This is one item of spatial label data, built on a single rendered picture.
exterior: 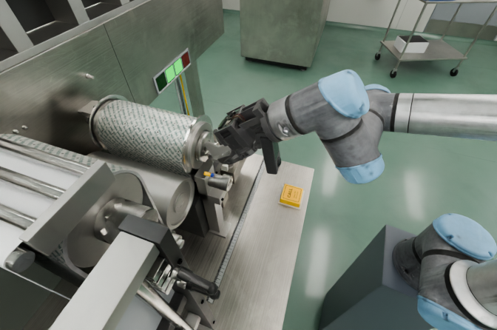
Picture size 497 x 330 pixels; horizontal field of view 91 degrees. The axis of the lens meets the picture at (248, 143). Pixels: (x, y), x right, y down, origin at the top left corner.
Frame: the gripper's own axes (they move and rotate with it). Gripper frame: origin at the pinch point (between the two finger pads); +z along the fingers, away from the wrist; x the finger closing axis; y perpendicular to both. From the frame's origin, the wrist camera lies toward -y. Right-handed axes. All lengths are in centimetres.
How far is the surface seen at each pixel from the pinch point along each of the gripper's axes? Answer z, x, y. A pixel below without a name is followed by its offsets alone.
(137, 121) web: 8.9, 2.4, 17.4
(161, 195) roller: 4.9, 14.0, 3.9
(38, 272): 44, 33, 6
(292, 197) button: 4.5, -14.8, -36.1
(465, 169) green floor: -41, -152, -193
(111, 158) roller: 18.1, 9.0, 14.9
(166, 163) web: 8.1, 5.9, 6.4
